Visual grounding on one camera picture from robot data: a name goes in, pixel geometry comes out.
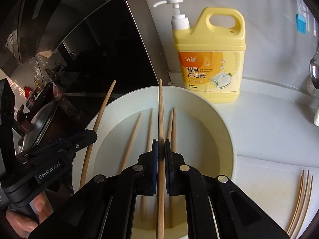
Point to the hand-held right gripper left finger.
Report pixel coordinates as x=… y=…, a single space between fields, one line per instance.
x=155 y=169

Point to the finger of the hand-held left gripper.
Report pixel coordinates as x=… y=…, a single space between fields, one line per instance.
x=82 y=139

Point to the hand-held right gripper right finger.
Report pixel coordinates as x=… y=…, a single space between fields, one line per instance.
x=167 y=169

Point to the wooden chopstick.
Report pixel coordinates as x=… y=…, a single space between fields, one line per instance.
x=161 y=117
x=132 y=139
x=170 y=127
x=150 y=124
x=105 y=104

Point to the white round plastic basin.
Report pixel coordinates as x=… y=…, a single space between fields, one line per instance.
x=199 y=142

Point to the bunch of wooden chopsticks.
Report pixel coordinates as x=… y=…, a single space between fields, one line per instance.
x=302 y=199

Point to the person's left hand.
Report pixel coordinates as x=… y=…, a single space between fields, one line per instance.
x=43 y=206

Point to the glass pot lid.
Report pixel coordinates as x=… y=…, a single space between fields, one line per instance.
x=39 y=124

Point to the white plastic cutting board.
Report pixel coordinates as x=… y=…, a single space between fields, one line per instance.
x=264 y=191

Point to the black range hood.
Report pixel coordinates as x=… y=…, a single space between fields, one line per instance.
x=87 y=29

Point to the yellow dish soap pump bottle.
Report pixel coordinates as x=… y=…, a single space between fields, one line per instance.
x=211 y=54

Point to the hanging metal spatula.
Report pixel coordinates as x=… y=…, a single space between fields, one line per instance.
x=316 y=118

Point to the hanging metal ladle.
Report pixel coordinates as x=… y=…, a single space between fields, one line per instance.
x=314 y=72

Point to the blue silicone basting brush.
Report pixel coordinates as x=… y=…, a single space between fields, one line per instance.
x=301 y=23

